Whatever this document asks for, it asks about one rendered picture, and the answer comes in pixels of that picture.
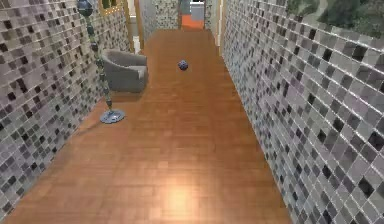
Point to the blue patterned ball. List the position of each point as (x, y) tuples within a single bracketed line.
[(183, 65)]

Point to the blue beaded floor lamp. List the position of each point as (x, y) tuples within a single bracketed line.
[(99, 63)]

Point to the gold framed wall picture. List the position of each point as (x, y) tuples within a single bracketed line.
[(110, 6)]

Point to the green framed wall picture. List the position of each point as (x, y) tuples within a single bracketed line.
[(336, 15)]

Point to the grey armchair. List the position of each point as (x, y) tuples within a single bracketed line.
[(125, 71)]

